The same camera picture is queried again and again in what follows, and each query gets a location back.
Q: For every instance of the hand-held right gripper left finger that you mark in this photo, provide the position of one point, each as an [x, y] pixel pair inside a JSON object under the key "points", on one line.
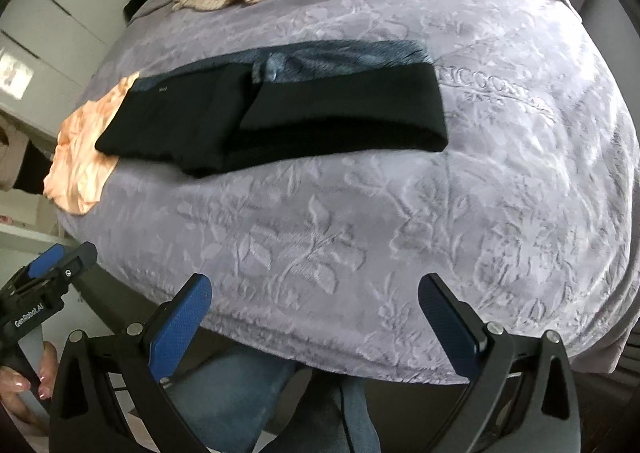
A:
{"points": [[182, 318]]}

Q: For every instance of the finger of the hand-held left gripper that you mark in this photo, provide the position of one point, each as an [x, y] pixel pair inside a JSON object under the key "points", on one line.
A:
{"points": [[75, 260], [45, 263]]}

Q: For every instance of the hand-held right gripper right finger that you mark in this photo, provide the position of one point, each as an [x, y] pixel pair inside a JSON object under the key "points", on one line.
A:
{"points": [[447, 323]]}

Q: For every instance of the black pants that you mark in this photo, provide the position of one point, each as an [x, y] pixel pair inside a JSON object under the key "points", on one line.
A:
{"points": [[325, 118]]}

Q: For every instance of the blue floral cloth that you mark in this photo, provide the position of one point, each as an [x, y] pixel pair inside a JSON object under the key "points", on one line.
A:
{"points": [[340, 55]]}

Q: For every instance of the person's left hand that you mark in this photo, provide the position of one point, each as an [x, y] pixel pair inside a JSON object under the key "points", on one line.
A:
{"points": [[47, 373]]}

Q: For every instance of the peach orange garment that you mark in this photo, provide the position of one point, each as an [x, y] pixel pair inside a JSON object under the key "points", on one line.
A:
{"points": [[80, 168]]}

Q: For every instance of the person's legs in jeans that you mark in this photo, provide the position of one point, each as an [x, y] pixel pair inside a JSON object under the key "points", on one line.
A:
{"points": [[240, 393]]}

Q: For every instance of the bed with lavender quilt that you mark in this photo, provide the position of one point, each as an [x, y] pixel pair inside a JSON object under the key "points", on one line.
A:
{"points": [[400, 233]]}

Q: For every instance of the white wardrobe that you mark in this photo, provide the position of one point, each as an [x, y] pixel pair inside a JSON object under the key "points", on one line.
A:
{"points": [[60, 23]]}

